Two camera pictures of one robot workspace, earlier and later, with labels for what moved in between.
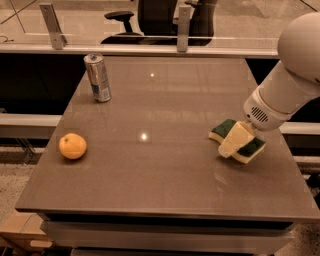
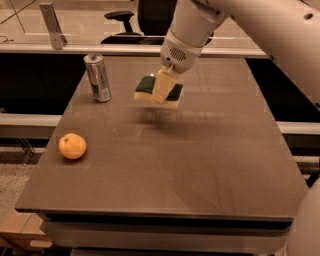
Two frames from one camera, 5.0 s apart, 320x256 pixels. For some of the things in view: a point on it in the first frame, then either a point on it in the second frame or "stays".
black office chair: [158, 21] stays
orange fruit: [72, 145] stays
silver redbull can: [97, 72] stays
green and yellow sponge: [247, 152] → [144, 88]
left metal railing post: [57, 38] stays
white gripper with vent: [262, 113] → [180, 55]
